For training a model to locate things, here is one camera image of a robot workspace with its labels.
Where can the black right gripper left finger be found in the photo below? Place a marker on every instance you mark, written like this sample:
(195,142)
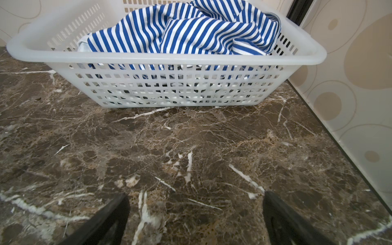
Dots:
(106,227)

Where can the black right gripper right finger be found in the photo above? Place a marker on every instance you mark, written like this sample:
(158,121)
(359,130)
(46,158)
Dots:
(286,227)

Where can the striped tank top in basket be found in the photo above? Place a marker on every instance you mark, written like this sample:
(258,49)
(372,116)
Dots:
(198,27)

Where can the white plastic laundry basket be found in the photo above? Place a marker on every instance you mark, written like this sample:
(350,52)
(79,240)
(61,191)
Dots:
(130,80)

